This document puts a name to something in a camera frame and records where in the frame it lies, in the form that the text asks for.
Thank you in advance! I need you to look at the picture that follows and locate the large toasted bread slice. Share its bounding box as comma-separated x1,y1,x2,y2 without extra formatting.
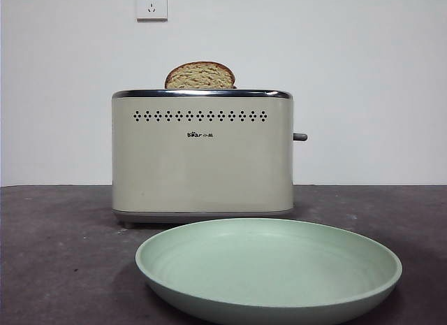
164,62,236,90

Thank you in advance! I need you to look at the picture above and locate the pale green round plate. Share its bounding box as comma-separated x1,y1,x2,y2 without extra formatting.
135,217,404,325

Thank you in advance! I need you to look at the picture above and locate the cream two-slot toaster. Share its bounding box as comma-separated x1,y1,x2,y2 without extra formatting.
111,88,295,229

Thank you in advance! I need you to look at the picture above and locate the white wall socket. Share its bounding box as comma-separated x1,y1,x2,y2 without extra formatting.
136,0,169,22

